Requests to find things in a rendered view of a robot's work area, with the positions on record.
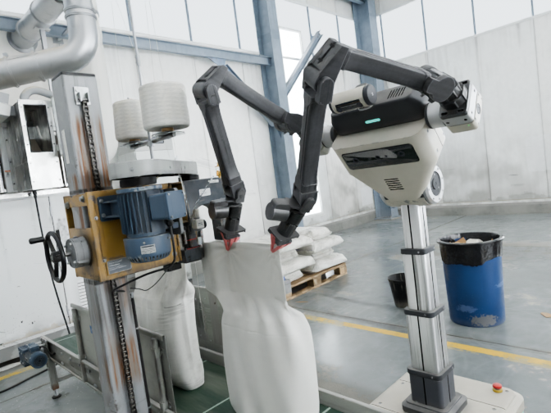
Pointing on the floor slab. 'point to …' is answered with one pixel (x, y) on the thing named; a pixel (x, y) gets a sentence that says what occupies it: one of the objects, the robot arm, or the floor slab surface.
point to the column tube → (102, 329)
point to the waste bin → (474, 279)
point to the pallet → (316, 279)
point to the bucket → (398, 284)
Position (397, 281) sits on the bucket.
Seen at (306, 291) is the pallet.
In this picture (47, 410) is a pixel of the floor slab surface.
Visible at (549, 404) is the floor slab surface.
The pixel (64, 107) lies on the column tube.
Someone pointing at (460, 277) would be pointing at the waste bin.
